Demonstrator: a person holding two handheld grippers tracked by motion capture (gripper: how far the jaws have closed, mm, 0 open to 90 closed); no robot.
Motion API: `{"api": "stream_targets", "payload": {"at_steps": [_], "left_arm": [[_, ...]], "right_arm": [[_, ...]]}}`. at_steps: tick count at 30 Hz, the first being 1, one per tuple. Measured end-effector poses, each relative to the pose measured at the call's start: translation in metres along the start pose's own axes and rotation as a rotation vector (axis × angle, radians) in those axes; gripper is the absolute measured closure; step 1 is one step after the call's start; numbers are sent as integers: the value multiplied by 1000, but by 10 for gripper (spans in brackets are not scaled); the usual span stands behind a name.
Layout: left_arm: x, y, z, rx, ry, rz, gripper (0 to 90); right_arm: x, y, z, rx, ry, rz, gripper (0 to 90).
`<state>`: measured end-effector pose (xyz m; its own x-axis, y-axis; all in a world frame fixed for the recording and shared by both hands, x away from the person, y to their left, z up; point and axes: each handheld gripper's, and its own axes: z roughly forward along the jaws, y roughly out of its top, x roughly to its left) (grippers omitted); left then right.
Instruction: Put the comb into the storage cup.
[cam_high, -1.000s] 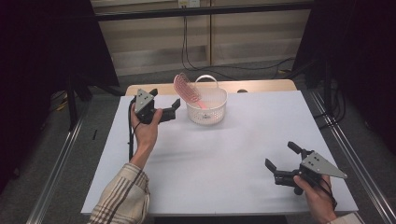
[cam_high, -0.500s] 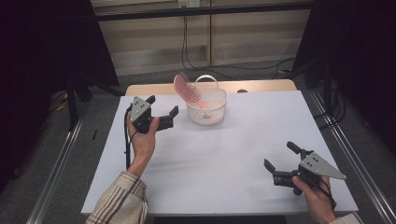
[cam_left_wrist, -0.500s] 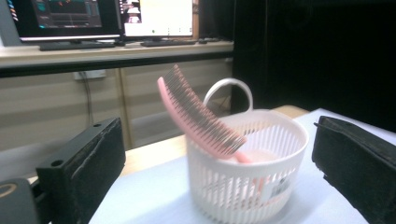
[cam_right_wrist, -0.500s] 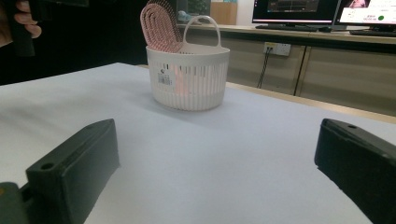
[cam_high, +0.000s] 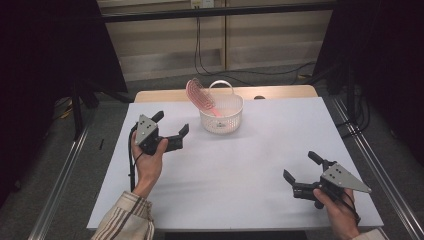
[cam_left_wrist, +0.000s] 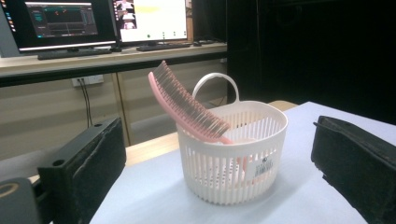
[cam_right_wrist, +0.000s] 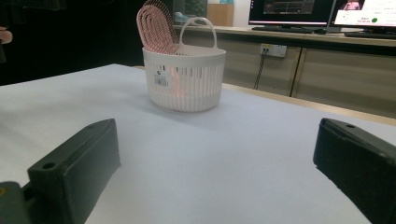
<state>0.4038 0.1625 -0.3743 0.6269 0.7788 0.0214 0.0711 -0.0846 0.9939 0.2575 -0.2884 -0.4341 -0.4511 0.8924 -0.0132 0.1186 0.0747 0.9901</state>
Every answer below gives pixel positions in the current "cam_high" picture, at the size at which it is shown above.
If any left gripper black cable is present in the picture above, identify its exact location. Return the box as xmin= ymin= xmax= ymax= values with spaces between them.
xmin=128 ymin=123 xmax=140 ymax=193

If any white perforated basket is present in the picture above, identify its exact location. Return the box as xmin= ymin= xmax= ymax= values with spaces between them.
xmin=198 ymin=79 xmax=245 ymax=135

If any black floor cable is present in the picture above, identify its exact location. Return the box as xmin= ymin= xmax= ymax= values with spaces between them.
xmin=194 ymin=17 xmax=254 ymax=87
xmin=198 ymin=17 xmax=317 ymax=76

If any white wall socket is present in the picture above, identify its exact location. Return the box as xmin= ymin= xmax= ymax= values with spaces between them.
xmin=190 ymin=0 xmax=215 ymax=9

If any metal floor rail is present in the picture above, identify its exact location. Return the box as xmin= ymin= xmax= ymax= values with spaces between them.
xmin=331 ymin=96 xmax=424 ymax=240
xmin=28 ymin=119 xmax=93 ymax=240

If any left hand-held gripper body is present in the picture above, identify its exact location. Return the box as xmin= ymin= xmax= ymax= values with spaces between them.
xmin=134 ymin=113 xmax=185 ymax=156

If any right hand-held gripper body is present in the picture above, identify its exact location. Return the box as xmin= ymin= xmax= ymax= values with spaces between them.
xmin=292 ymin=161 xmax=372 ymax=211

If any person's right hand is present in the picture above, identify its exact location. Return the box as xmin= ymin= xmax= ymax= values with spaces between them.
xmin=312 ymin=188 xmax=362 ymax=240

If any dark curtain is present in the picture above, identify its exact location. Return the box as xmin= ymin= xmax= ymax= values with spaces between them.
xmin=313 ymin=0 xmax=424 ymax=168
xmin=0 ymin=0 xmax=128 ymax=208

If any person's left hand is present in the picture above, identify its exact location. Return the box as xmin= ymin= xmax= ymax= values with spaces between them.
xmin=132 ymin=138 xmax=169 ymax=200

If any white table mat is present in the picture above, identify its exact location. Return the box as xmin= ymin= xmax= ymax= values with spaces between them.
xmin=86 ymin=96 xmax=385 ymax=232

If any black cable bundle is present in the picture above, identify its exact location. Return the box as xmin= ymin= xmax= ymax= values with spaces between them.
xmin=334 ymin=86 xmax=372 ymax=139

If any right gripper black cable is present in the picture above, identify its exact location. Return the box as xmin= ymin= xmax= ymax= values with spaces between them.
xmin=336 ymin=193 xmax=362 ymax=225

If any black horizontal bar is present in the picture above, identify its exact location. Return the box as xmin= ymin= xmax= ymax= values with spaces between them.
xmin=101 ymin=2 xmax=338 ymax=24

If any pink hairbrush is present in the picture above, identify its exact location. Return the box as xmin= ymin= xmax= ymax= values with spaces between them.
xmin=185 ymin=77 xmax=224 ymax=118

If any black metal stand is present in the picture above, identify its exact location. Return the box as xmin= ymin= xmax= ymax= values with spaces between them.
xmin=71 ymin=79 xmax=134 ymax=140

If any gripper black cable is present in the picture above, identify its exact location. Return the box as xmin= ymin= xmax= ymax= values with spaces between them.
xmin=128 ymin=123 xmax=140 ymax=193
xmin=336 ymin=193 xmax=362 ymax=225

